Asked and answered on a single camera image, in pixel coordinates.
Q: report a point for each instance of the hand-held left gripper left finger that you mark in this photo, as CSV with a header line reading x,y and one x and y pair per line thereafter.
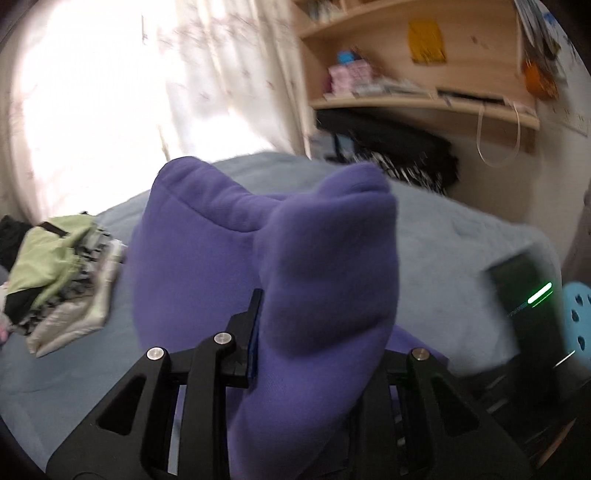
x,y
240,337

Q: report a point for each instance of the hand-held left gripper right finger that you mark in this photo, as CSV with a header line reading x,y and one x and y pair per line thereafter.
x,y
415,383

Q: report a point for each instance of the purple hoodie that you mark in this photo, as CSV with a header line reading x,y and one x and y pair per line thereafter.
x,y
323,277

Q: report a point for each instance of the light blue plastic stool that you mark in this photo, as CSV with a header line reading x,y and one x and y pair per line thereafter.
x,y
577,300

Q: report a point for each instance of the cream satin folded garment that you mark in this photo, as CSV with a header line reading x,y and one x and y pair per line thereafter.
x,y
78,318

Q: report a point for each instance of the black white patterned folded garment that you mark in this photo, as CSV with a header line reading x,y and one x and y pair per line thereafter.
x,y
90,258

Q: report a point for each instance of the black white striped cloth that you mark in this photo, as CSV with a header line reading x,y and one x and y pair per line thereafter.
x,y
406,173

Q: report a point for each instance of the green and black folded jacket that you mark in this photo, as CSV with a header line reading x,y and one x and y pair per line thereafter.
x,y
46,258

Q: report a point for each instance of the black and white striped bag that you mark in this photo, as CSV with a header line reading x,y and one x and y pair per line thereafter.
x,y
392,138

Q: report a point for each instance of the dark flat device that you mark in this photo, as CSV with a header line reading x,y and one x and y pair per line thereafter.
x,y
466,96

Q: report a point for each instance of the orange bag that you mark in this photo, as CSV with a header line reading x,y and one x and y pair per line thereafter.
x,y
538,81

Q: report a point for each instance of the black knit cloth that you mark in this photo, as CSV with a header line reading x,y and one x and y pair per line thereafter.
x,y
11,235

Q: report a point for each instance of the stack of papers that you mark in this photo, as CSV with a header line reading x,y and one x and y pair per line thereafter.
x,y
392,87

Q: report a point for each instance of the white curtain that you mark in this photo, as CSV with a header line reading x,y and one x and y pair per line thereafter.
x,y
115,92

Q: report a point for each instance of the pink box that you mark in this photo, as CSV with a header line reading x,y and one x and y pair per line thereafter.
x,y
348,78

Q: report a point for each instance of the small blue item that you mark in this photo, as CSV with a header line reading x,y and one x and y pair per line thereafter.
x,y
347,57

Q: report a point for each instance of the yellow cloth item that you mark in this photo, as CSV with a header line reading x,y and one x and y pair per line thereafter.
x,y
427,41

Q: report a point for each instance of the wooden wall shelf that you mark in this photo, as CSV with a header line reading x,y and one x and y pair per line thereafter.
x,y
480,41

